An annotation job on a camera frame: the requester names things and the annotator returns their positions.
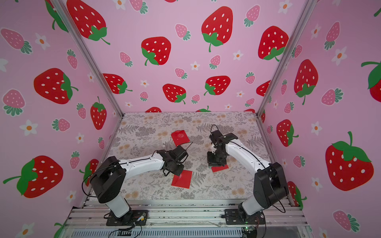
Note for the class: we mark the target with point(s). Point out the aluminium frame post right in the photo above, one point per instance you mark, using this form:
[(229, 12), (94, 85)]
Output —
[(301, 23)]

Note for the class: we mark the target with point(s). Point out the aluminium frame post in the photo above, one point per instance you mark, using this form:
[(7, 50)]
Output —
[(301, 23), (67, 20)]

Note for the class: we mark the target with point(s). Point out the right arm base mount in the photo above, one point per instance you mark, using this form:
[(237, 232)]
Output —
[(240, 217)]

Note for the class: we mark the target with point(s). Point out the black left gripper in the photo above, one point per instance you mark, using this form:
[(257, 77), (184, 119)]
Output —
[(180, 171)]

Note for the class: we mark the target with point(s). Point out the aluminium frame post left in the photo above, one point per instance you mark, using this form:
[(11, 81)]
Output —
[(67, 20)]

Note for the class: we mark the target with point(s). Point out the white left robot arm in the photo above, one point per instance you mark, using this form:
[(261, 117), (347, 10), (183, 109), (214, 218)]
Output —
[(107, 181)]

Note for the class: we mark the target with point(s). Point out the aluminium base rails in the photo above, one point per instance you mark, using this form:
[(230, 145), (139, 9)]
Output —
[(187, 219)]

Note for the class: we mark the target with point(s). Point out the red envelope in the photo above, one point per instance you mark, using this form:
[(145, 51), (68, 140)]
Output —
[(180, 137), (183, 180), (217, 169)]

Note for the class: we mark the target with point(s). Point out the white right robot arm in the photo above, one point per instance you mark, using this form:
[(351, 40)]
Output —
[(270, 185)]

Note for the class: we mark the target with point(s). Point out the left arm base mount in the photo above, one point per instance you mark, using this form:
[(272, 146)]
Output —
[(133, 217)]

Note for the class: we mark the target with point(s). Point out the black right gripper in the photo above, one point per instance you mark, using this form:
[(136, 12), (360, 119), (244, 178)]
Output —
[(217, 157)]

